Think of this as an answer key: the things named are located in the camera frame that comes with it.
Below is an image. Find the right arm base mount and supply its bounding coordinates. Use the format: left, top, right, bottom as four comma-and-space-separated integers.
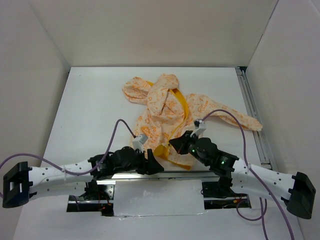
200, 181, 251, 210

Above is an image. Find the aluminium frame rail front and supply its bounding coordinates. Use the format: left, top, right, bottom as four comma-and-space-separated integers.
100, 171, 219, 181

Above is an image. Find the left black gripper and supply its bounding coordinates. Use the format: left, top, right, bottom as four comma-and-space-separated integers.
114, 148, 165, 175

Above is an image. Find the white cover sheet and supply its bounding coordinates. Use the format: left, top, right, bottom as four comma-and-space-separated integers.
113, 179, 206, 217

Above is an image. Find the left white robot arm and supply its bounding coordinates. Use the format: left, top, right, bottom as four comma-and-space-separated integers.
2, 146, 164, 209

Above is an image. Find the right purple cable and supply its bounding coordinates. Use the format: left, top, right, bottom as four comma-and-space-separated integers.
202, 109, 296, 240

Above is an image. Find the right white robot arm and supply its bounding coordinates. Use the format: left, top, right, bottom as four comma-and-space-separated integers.
169, 131, 316, 220

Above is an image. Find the yellow and patterned jacket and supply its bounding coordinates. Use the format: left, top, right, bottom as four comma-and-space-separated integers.
122, 73, 263, 171

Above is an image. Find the aluminium frame rail right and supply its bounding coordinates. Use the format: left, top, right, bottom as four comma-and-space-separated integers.
235, 66, 279, 171

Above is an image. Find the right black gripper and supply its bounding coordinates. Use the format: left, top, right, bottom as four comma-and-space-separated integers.
169, 130, 210, 166

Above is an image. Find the aluminium frame rail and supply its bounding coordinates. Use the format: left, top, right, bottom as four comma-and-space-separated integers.
235, 66, 279, 171
100, 171, 219, 181

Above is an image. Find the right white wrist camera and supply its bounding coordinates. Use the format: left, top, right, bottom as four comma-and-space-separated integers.
190, 119, 207, 137

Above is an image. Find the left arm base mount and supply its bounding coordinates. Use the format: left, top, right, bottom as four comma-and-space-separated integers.
66, 180, 115, 217

